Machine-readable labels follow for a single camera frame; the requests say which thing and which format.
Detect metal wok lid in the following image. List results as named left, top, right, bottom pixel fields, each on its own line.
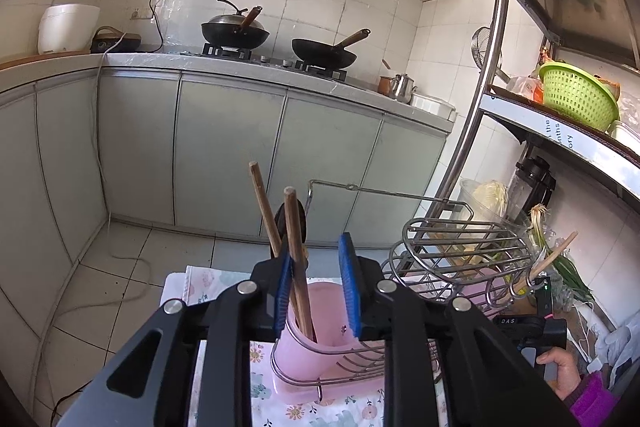
left=206, top=0, right=267, bottom=32

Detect wooden cutting board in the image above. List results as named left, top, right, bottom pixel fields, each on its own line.
left=0, top=49, right=92, bottom=72

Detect floral printed cloth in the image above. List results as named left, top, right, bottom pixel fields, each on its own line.
left=162, top=264, right=451, bottom=427

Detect grey kitchen cabinets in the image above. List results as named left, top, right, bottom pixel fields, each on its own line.
left=0, top=52, right=457, bottom=388

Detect napa cabbage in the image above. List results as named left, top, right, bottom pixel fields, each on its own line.
left=459, top=178, right=512, bottom=230

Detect metal storage shelf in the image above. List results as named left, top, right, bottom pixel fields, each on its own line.
left=440, top=0, right=640, bottom=228

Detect pink plastic drip tray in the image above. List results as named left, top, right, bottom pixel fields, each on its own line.
left=271, top=372, right=388, bottom=403

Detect white rice cooker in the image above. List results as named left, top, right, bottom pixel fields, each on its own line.
left=37, top=3, right=101, bottom=56

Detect brown ceramic pot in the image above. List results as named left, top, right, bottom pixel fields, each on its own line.
left=378, top=59, right=401, bottom=98

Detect small metal fan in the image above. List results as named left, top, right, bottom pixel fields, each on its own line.
left=471, top=26, right=504, bottom=76

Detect plastic food bag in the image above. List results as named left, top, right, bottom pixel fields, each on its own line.
left=506, top=74, right=547, bottom=104

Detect black round cooker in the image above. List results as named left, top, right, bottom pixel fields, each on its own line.
left=91, top=26, right=144, bottom=54

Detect stainless steel kettle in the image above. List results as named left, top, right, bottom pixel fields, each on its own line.
left=388, top=73, right=419, bottom=104

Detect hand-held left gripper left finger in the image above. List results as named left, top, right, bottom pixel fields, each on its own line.
left=57, top=234, right=294, bottom=427

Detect crumpled white plastic bag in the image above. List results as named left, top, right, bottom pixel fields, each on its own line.
left=594, top=321, right=640, bottom=390

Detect metal wire utensil rack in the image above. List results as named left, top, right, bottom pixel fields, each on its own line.
left=270, top=179, right=547, bottom=404

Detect gas stove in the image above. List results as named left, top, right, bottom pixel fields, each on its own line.
left=179, top=43, right=352, bottom=82

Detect black spatula head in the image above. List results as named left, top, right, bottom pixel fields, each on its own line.
left=273, top=202, right=307, bottom=260

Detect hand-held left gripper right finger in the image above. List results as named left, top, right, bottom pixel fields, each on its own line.
left=337, top=232, right=583, bottom=427

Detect pink plastic chopstick cup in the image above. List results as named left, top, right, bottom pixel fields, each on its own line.
left=272, top=282, right=362, bottom=383

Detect white power cable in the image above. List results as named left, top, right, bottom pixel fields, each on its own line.
left=30, top=32, right=152, bottom=408

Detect black power cable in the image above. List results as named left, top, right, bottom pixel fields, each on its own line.
left=149, top=0, right=177, bottom=54

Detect white rectangular container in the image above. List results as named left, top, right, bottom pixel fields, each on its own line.
left=409, top=93, right=457, bottom=118

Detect green onions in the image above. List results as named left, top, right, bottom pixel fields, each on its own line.
left=529, top=204, right=597, bottom=304

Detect person's right forearm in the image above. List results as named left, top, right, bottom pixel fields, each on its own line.
left=567, top=371, right=623, bottom=427

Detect person's right hand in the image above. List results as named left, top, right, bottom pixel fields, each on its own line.
left=536, top=349, right=583, bottom=402

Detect green plastic basket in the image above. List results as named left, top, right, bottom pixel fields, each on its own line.
left=538, top=62, right=621, bottom=134

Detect black blender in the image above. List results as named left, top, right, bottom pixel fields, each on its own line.
left=506, top=155, right=557, bottom=222

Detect black wok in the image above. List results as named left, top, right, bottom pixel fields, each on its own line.
left=291, top=28, right=372, bottom=70
left=201, top=6, right=271, bottom=50

